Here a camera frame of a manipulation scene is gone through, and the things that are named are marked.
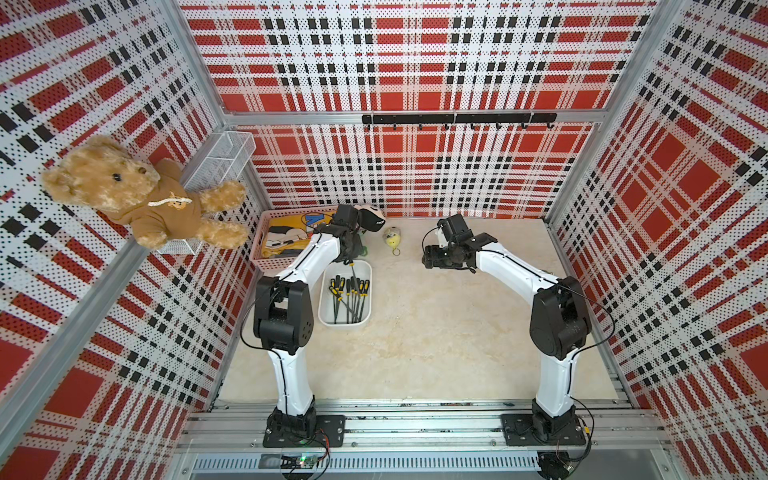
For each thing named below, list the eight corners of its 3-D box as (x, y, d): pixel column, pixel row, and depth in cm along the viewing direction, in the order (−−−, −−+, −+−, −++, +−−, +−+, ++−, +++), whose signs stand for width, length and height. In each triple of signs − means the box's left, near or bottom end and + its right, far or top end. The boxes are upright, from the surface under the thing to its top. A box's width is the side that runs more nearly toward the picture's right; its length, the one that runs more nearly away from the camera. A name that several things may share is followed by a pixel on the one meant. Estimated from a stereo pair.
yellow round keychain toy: (383, 255, 113) (382, 246, 109) (384, 235, 119) (383, 226, 115) (400, 255, 113) (400, 246, 109) (400, 235, 119) (400, 226, 115)
